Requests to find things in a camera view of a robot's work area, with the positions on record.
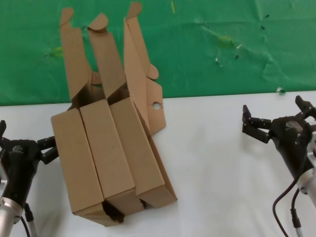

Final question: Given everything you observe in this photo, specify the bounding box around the green cloth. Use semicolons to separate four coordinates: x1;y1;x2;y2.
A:
0;0;316;107

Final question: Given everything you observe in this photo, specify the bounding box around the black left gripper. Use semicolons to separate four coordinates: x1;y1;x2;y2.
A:
0;120;59;207

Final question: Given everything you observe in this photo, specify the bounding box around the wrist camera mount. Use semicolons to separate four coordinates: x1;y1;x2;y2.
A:
0;161;9;196
307;119;316;165

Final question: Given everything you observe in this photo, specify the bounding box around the right arm cable silver connector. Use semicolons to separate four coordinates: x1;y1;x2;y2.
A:
290;189;304;237

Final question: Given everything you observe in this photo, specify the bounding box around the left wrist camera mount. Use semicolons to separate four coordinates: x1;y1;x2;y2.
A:
0;161;9;196

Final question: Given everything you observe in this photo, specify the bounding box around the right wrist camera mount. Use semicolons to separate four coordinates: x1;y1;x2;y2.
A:
307;119;316;165

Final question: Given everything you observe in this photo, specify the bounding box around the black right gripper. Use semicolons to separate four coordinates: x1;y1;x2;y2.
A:
241;95;316;180

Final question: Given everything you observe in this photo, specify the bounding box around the brown cardboard box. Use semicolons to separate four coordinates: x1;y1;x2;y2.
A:
50;7;124;227
108;1;178;210
79;13;145;218

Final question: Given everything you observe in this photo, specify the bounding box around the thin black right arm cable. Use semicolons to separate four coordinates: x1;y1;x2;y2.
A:
272;177;302;237

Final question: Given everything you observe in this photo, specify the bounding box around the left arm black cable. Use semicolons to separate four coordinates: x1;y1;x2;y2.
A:
19;201;38;237

